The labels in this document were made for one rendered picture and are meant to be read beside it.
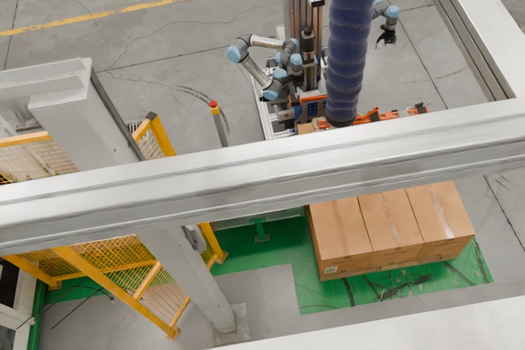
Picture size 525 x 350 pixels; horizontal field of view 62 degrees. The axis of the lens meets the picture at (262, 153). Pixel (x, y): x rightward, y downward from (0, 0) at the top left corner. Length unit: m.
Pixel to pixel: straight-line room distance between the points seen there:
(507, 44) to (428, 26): 4.73
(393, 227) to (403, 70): 2.26
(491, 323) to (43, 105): 1.08
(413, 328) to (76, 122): 0.99
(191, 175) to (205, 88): 4.50
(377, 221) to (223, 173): 2.96
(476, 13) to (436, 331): 0.85
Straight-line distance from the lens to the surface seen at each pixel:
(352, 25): 2.48
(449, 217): 3.77
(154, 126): 2.34
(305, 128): 3.56
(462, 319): 0.65
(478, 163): 0.86
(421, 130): 0.78
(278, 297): 3.96
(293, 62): 3.08
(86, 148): 1.40
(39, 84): 1.27
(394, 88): 5.14
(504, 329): 0.67
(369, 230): 3.59
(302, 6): 3.31
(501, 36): 1.23
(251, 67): 3.35
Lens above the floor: 3.83
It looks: 57 degrees down
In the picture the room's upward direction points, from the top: 9 degrees counter-clockwise
